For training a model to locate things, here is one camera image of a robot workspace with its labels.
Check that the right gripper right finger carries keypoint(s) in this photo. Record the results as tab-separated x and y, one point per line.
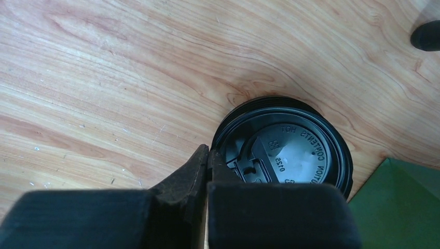
268	215

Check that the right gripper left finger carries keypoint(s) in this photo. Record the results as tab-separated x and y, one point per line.
168	215

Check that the stack of black lids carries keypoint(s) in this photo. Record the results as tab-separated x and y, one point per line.
278	139

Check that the green paper bag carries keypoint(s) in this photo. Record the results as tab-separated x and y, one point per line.
398	207

